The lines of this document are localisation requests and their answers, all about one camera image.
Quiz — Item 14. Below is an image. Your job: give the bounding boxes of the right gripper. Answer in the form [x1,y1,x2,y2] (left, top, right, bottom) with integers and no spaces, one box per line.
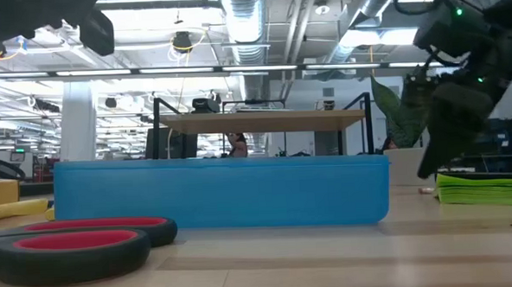
[398,0,501,181]

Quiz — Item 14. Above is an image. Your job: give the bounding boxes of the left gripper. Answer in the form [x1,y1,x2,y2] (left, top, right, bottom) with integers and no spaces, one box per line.
[0,0,106,65]

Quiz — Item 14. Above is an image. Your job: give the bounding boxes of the green sticky note pad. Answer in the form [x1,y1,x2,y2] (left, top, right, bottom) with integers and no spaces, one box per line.
[435,169,512,211]

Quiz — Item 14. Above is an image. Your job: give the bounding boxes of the blue translucent pencil case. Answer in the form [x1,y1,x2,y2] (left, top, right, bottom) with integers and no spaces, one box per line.
[52,147,393,239]

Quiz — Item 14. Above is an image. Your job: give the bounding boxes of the red and black scissors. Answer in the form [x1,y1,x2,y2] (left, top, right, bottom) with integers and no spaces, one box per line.
[0,214,181,287]

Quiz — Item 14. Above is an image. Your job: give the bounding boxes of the snake plant in white pot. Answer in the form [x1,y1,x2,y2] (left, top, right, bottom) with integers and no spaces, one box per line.
[369,73,440,188]

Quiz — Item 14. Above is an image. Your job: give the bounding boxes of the black equipment rack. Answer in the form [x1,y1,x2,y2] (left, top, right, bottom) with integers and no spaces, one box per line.
[466,117,512,176]

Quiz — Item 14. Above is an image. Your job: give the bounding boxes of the white column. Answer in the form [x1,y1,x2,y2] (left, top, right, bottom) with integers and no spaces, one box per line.
[57,80,100,163]

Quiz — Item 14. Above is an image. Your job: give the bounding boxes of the black curved tube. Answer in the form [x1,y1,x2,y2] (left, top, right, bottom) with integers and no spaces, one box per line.
[0,152,27,182]

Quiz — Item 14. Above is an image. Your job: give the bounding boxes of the long ceiling light strip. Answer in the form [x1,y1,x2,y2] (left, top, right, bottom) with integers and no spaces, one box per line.
[0,54,431,86]

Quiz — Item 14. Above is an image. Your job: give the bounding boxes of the wooden shelf riser black legs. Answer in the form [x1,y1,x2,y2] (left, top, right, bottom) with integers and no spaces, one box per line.
[150,88,375,165]

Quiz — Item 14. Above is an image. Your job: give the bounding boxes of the black background monitor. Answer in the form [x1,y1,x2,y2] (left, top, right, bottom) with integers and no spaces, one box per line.
[144,126,200,162]

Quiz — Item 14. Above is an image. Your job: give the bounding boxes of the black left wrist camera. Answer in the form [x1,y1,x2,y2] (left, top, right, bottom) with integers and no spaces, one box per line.
[78,8,116,58]

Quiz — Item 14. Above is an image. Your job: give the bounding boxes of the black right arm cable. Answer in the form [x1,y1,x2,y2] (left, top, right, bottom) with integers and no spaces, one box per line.
[394,0,451,17]

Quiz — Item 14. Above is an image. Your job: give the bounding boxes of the silver ventilation duct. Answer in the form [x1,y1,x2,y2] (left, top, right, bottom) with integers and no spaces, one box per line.
[219,0,273,104]
[314,0,412,73]

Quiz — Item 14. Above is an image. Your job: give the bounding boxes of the black ceiling camera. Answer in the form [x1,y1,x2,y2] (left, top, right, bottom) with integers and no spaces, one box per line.
[171,30,194,54]

